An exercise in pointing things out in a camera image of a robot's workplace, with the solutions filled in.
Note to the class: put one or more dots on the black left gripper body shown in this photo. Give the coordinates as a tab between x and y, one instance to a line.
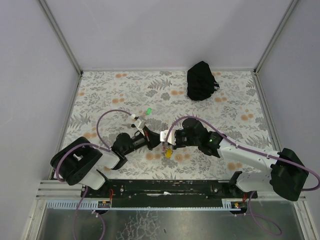
147	137

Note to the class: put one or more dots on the red-handled metal key organizer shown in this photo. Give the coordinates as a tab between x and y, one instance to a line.
165	146

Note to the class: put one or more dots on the green key tag with key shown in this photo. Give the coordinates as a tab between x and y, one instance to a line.
148	111

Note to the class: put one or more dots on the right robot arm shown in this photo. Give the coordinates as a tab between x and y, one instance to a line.
279	171

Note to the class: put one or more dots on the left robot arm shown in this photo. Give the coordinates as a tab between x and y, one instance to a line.
80	161

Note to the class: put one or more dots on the black folded cloth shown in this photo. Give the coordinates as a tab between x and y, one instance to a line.
201	84

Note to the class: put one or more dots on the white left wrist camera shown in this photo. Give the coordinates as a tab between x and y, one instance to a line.
139	123

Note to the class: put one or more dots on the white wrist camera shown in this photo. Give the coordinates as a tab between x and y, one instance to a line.
139	123
168	137

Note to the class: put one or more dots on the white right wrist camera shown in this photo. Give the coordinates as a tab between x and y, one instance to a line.
168	137

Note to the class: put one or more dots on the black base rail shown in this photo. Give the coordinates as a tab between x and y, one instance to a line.
170	191

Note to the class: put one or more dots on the white slotted cable duct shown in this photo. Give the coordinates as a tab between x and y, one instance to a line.
133	204

